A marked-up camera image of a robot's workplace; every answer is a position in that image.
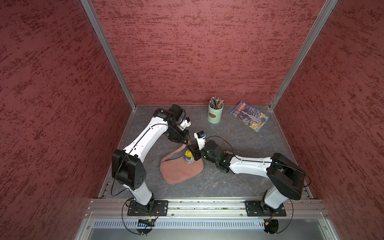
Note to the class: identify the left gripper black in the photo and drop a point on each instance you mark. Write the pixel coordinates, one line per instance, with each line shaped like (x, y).
(181, 139)

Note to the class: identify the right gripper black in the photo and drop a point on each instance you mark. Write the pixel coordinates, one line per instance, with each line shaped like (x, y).
(196, 153)

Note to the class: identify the yellow duck keychain decoration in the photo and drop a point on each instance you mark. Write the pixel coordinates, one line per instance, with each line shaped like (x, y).
(189, 158)

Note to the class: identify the pink suede shoulder bag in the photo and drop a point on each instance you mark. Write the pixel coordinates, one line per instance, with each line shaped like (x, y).
(175, 169)

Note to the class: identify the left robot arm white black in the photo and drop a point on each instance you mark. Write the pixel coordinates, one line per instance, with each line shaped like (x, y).
(127, 164)

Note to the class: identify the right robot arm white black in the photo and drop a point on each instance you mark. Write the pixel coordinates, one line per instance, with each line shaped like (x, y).
(287, 177)

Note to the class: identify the mint green pencil cup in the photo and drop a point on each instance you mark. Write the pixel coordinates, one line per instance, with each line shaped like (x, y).
(214, 115)

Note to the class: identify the bundle of coloured pencils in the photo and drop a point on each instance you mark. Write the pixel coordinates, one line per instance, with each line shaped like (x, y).
(216, 103)

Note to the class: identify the colourful comic book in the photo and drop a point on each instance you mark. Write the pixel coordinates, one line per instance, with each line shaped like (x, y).
(249, 116)

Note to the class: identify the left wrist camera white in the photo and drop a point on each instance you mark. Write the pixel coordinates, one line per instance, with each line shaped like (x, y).
(185, 123)

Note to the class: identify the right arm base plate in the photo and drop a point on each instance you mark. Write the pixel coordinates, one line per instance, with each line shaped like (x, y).
(265, 208)

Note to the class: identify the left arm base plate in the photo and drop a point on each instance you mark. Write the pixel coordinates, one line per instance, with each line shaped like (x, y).
(147, 208)

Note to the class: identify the aluminium front rail frame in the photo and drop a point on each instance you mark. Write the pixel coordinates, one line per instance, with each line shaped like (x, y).
(202, 214)

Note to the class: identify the left corner aluminium post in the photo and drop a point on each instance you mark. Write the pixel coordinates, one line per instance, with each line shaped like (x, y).
(95, 22)

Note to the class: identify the corner aluminium post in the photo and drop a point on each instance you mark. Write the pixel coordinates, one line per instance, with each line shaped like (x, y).
(316, 28)
(95, 22)

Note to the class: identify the right corner aluminium post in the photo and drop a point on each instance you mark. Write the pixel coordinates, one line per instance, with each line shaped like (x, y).
(316, 28)

